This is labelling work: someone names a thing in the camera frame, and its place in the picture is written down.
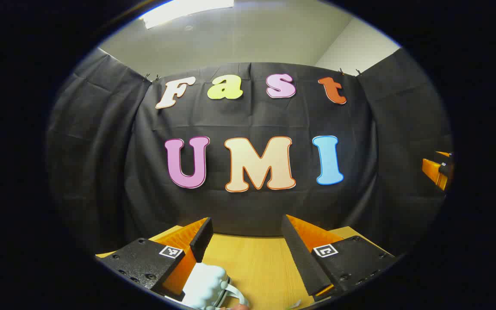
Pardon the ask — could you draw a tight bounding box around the ceiling light panel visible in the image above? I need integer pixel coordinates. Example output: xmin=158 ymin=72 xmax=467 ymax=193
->
xmin=139 ymin=0 xmax=235 ymax=30

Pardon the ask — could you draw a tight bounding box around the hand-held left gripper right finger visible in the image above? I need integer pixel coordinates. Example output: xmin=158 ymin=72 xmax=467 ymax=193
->
xmin=281 ymin=214 xmax=397 ymax=302

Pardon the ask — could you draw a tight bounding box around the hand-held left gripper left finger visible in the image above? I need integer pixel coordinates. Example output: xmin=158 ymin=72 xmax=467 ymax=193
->
xmin=95 ymin=217 xmax=214 ymax=302

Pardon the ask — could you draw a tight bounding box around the white hard-shell suitcase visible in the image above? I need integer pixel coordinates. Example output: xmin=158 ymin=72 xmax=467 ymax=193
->
xmin=181 ymin=263 xmax=249 ymax=310

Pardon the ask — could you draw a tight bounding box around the black backdrop cloth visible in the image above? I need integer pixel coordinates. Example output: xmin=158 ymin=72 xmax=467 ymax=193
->
xmin=46 ymin=47 xmax=453 ymax=259

